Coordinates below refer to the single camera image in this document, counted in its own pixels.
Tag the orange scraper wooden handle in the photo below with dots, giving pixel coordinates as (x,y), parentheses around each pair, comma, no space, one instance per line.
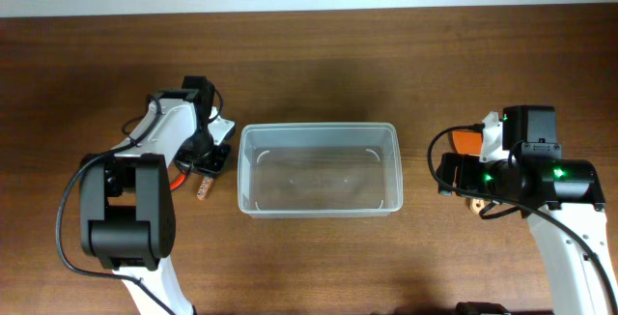
(467,142)

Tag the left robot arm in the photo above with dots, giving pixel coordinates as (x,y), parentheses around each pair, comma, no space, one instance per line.
(127,215)

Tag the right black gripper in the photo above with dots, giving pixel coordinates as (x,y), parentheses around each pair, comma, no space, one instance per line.
(466,165)

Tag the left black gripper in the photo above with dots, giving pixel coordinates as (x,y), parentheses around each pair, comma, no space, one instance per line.
(216,165)

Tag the red handled pliers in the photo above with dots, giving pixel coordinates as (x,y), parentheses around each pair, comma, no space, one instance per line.
(178,182)

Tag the orange socket bit rail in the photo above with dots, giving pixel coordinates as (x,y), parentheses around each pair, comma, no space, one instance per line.
(204,188)

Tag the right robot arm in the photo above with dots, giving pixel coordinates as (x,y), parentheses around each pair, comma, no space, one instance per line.
(520,169)

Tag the clear plastic container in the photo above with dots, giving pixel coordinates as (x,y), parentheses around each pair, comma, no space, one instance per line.
(320,170)

